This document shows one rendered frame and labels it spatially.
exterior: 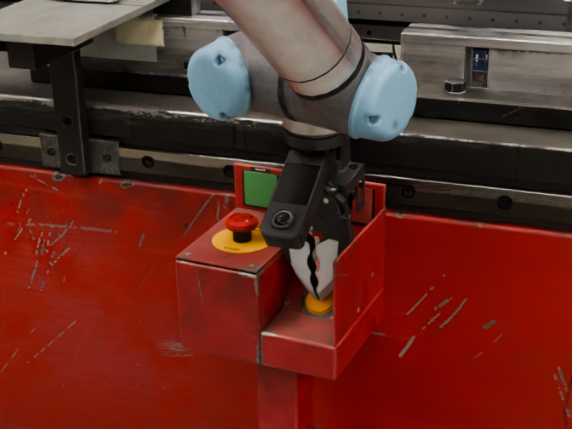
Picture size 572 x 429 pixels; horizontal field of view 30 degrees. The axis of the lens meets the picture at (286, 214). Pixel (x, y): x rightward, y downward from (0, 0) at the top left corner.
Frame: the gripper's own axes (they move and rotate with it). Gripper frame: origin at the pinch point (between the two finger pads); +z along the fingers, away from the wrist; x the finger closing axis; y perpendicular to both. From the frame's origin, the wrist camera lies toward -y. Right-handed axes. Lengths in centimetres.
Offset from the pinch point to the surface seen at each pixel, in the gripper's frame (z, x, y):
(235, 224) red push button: -7.6, 9.7, -0.5
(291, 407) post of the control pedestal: 15.6, 3.0, -2.5
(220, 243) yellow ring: -5.0, 11.5, -1.1
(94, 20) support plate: -25.8, 34.8, 13.0
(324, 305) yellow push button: 1.6, -0.9, 0.2
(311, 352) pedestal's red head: 3.4, -2.1, -6.8
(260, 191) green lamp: -6.8, 11.2, 9.4
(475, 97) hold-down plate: -15.1, -10.9, 27.0
